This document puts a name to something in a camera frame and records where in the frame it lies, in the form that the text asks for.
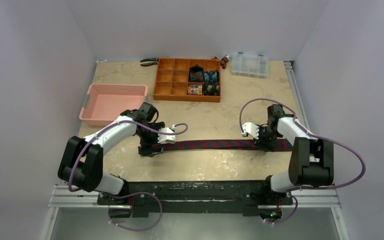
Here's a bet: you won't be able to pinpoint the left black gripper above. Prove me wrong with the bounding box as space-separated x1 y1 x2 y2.
136 122 165 156

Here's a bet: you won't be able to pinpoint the red navy striped tie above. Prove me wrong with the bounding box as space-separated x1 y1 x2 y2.
152 139 293 153

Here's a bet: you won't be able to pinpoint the orange compartment tray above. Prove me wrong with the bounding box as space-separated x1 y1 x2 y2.
153 58 222 103

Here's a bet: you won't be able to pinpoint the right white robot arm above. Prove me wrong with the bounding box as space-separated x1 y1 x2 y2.
253 104 334 204

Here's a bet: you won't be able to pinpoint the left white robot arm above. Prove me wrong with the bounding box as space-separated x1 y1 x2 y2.
57 102 166 205

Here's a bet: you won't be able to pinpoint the pink plastic basket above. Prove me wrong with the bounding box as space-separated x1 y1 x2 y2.
79 83 148 127

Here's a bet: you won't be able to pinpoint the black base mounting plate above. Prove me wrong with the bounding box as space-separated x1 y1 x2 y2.
97 180 293 218

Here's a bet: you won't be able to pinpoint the colourful dotted rolled tie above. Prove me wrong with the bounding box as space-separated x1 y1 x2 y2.
187 83 203 96

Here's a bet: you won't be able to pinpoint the clear plastic organizer box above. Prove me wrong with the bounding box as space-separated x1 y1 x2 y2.
230 52 269 79

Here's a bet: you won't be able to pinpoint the black gold rolled tie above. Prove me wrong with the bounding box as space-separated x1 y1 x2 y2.
203 82 220 96

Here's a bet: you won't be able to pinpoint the dark rolled tie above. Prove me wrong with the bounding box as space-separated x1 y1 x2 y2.
188 64 204 83

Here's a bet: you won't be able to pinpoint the blue patterned rolled tie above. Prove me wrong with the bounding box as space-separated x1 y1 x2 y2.
203 70 219 83

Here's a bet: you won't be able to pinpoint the brown small tool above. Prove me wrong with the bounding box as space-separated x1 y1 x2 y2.
211 55 230 69

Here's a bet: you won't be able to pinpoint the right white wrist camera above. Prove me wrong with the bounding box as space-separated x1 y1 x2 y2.
241 122 261 140

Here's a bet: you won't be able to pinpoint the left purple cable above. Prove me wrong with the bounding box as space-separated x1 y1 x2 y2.
67 119 189 232

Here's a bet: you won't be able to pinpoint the purple cable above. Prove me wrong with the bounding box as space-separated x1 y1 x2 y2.
67 119 189 232
238 97 367 226

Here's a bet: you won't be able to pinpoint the black handled pliers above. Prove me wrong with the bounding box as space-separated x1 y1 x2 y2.
139 57 159 67

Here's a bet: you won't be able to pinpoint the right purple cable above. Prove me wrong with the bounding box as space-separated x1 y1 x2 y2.
238 97 367 226

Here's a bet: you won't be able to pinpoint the aluminium frame rail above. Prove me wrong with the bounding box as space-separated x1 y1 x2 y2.
39 61 350 240

